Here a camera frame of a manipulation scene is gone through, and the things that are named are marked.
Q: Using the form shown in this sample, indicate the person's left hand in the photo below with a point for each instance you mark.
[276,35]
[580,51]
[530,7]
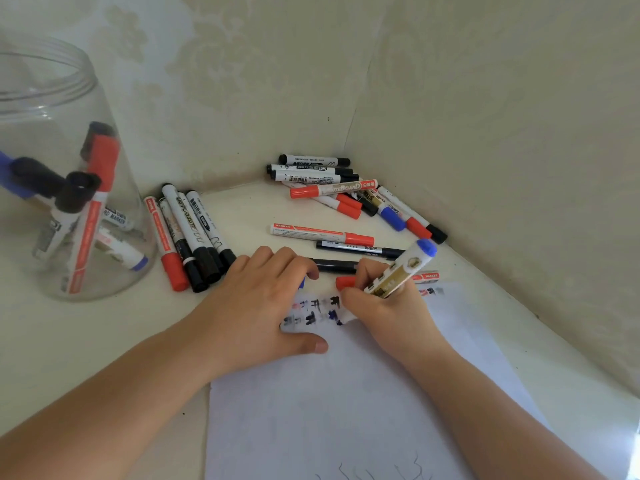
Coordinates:
[245,319]

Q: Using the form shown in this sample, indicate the person's right hand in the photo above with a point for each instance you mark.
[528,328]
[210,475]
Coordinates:
[400,329]

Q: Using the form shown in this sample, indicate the blue cap gold label marker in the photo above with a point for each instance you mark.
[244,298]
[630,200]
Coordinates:
[395,279]
[120,249]

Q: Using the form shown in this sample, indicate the slim red striped marker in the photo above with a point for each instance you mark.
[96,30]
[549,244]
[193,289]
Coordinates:
[310,233]
[345,283]
[102,159]

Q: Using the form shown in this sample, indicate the red cap white barrel marker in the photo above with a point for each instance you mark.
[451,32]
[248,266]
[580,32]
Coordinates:
[175,274]

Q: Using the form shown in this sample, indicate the long white black-cap marker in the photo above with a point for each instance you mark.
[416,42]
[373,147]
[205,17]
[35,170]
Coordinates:
[97,128]
[205,222]
[175,209]

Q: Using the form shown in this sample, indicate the white paper sheet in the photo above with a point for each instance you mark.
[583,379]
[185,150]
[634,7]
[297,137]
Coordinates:
[325,409]

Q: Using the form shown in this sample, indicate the white marker chunky black cap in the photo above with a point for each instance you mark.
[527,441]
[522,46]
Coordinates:
[35,174]
[187,204]
[75,192]

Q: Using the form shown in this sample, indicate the pile of assorted markers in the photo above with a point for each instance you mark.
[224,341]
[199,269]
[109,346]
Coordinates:
[310,175]

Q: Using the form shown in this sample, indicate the transparent plastic jar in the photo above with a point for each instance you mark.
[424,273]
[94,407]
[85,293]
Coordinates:
[30,274]

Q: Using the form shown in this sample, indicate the person's left forearm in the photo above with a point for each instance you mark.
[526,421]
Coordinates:
[100,409]

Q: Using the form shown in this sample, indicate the person's right forearm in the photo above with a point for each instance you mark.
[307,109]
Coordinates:
[490,429]

